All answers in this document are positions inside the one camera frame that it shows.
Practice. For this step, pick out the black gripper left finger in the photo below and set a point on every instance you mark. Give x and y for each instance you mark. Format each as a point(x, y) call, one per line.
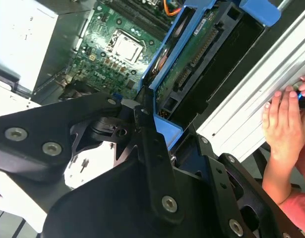
point(38, 119)

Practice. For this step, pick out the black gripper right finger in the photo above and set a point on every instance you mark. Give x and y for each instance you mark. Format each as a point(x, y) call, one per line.
point(216, 178)

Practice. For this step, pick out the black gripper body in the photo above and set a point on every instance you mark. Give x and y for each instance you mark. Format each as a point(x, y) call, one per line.
point(105, 210)

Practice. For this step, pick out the hard disk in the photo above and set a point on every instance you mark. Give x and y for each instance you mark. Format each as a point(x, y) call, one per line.
point(192, 62)

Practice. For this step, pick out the person's left hand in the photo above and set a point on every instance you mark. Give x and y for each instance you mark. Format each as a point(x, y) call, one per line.
point(283, 124)

